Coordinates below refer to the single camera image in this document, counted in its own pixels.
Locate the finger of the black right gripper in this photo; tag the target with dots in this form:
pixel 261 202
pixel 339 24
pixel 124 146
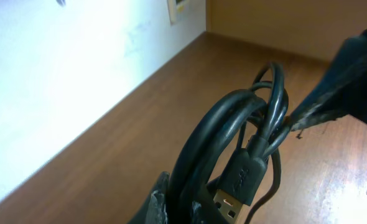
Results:
pixel 342 90

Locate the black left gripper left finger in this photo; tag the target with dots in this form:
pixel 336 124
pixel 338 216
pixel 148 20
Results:
pixel 153 210

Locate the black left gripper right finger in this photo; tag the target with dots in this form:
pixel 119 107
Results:
pixel 205 212

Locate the white wall thermostat panel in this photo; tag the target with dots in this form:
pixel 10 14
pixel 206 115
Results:
pixel 178 9

